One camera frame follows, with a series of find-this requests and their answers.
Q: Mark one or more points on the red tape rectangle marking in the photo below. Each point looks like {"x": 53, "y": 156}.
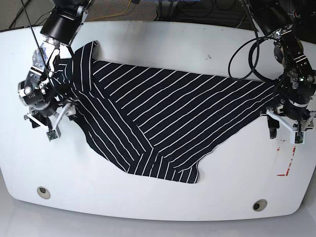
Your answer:
{"x": 284, "y": 157}

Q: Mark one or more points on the table cable grommet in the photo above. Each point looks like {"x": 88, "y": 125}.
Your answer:
{"x": 43, "y": 193}
{"x": 260, "y": 205}

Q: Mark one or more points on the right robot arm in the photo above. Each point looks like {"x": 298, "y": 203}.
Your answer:
{"x": 59, "y": 30}

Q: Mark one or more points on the left table cable grommet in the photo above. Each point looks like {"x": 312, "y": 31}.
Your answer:
{"x": 43, "y": 193}

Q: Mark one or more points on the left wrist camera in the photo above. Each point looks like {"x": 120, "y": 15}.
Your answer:
{"x": 297, "y": 137}

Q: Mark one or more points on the black white striped t-shirt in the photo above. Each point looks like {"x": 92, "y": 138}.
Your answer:
{"x": 157, "y": 122}

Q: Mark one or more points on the right table cable grommet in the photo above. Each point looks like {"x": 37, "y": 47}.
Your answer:
{"x": 260, "y": 205}

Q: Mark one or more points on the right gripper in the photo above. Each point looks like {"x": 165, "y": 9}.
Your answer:
{"x": 48, "y": 116}

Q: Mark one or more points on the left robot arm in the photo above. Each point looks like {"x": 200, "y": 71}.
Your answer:
{"x": 297, "y": 84}

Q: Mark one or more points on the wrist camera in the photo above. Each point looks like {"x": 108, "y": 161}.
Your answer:
{"x": 297, "y": 137}
{"x": 53, "y": 134}

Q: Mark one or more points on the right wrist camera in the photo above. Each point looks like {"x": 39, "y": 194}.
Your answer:
{"x": 53, "y": 134}

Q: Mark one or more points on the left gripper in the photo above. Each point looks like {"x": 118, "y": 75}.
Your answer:
{"x": 277, "y": 118}

